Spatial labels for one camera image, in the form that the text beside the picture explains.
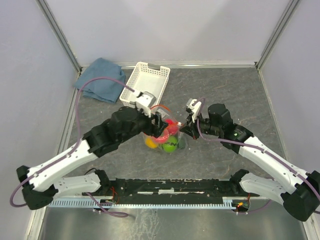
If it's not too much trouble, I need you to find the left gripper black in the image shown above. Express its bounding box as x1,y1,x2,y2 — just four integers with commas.
119,105,170,144

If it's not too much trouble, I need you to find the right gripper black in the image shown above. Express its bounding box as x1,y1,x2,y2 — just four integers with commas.
178,110,222,140

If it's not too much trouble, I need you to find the red pomegranate toy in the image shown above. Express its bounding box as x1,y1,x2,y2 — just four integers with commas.
163,118,179,136

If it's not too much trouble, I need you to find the dark green avocado toy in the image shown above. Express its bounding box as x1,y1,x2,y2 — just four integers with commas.
177,137,187,150

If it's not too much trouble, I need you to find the yellow lemon toy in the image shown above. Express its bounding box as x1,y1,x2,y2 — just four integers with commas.
144,137,158,149

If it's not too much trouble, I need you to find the clear zip top bag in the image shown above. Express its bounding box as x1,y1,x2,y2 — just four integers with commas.
143,104,187,154

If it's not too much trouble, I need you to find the green watermelon toy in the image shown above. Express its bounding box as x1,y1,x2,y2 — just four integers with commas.
161,136,178,153

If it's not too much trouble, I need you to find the white plastic basket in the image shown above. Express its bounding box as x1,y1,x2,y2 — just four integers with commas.
126,61,171,105

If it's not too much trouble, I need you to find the peach fruit toy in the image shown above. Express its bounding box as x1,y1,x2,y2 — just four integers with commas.
151,134,170,145

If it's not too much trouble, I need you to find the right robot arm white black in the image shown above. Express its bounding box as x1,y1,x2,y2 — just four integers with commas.
180,99,320,222

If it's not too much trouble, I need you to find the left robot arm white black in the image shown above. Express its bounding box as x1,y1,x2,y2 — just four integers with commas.
16,106,168,210

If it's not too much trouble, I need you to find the blue folded cloth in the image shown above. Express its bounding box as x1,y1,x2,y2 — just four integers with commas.
73,58,126,104

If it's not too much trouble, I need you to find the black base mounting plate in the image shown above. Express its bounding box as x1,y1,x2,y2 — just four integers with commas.
91,178,257,205

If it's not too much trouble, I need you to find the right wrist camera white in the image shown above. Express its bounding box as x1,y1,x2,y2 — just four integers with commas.
186,97,206,123

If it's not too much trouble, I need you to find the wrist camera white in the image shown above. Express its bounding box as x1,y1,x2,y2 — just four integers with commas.
133,90,156,118
186,97,206,123

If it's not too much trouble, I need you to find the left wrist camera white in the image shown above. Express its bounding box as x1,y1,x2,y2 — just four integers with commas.
133,90,156,118

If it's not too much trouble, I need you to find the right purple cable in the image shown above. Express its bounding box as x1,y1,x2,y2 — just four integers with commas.
192,97,320,215

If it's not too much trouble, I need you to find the purple cable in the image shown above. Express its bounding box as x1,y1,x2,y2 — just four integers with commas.
9,77,130,218
192,97,320,215

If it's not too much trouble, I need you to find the light blue cable duct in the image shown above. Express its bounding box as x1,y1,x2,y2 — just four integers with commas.
48,197,236,210

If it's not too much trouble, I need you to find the aluminium frame rail front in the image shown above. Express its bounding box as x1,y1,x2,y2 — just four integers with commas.
37,177,309,201

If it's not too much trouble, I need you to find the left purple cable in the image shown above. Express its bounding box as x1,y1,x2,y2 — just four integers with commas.
9,77,130,218

